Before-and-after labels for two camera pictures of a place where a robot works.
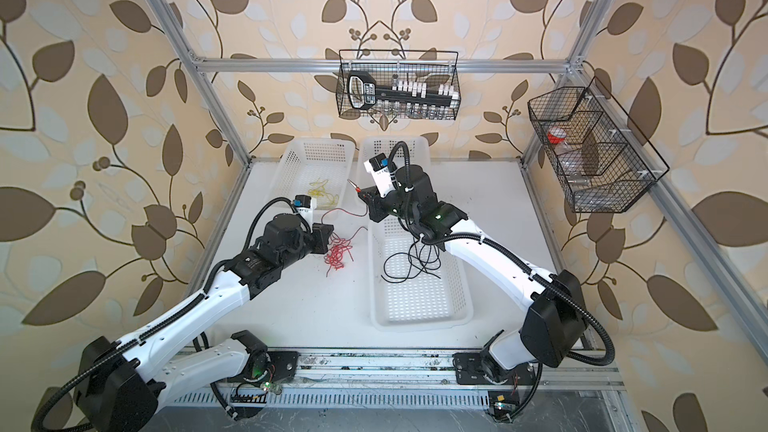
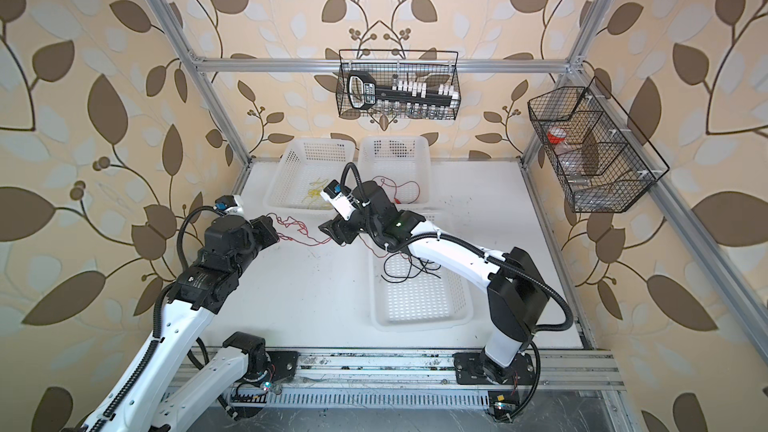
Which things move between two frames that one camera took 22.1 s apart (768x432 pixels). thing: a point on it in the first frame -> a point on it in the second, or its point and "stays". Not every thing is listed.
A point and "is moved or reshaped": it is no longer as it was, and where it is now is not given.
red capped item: (556, 134) stays
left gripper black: (321, 235) -> (262, 225)
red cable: (337, 247) is moved or reshaped
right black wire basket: (602, 162) stays
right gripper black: (376, 202) -> (339, 230)
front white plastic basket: (414, 285) stays
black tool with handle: (363, 93) stays
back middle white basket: (419, 155) stays
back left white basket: (320, 169) stays
